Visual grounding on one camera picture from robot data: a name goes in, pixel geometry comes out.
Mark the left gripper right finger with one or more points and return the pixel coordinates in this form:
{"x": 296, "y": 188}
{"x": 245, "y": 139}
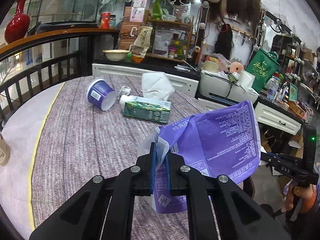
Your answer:
{"x": 217, "y": 208}

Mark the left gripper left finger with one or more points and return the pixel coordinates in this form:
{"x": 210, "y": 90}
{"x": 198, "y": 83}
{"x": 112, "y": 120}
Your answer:
{"x": 103, "y": 207}

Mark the purple plastic snack bag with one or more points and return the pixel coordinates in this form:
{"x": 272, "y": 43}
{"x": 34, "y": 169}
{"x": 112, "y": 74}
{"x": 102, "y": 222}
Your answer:
{"x": 224, "y": 141}

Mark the white face mask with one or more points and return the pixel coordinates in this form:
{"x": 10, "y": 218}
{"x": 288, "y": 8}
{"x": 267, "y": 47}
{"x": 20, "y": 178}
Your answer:
{"x": 156, "y": 85}

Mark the white right desk drawer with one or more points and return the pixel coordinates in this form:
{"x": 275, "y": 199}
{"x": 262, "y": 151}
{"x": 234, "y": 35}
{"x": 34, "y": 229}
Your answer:
{"x": 271, "y": 117}

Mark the purple woven tablecloth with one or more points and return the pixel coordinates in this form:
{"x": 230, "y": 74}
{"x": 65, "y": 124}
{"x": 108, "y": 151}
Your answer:
{"x": 80, "y": 141}

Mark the clear water bottle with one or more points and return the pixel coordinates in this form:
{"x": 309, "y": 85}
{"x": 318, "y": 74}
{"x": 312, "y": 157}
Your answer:
{"x": 273, "y": 87}

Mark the green drink carton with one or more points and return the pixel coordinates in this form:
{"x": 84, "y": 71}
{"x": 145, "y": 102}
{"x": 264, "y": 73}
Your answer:
{"x": 145, "y": 108}

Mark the green shopping bag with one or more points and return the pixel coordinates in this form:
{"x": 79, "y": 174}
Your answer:
{"x": 262, "y": 66}

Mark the purple yogurt cup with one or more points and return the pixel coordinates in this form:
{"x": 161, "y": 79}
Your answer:
{"x": 100, "y": 94}

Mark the white printer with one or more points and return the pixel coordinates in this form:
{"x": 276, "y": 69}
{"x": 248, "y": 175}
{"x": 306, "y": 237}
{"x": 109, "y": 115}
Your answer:
{"x": 218, "y": 86}

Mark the white long cabinet drawer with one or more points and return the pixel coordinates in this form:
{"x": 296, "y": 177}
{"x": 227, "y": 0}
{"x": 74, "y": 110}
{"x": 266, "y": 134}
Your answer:
{"x": 184, "y": 84}

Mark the cream bowl on counter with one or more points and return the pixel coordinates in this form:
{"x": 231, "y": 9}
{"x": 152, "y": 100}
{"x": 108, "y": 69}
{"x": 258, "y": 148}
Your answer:
{"x": 116, "y": 54}

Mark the wooden shelf rack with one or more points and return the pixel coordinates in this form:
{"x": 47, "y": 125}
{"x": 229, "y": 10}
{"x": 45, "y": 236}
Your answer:
{"x": 170, "y": 38}

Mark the red tin can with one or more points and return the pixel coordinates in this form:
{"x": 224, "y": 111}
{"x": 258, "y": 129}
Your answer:
{"x": 105, "y": 20}

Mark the red ceramic vase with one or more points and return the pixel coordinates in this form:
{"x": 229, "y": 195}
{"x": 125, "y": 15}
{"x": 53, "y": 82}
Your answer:
{"x": 18, "y": 26}

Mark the glass terrarium cage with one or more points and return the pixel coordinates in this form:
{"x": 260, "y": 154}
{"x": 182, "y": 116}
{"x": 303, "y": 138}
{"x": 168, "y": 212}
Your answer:
{"x": 61, "y": 12}

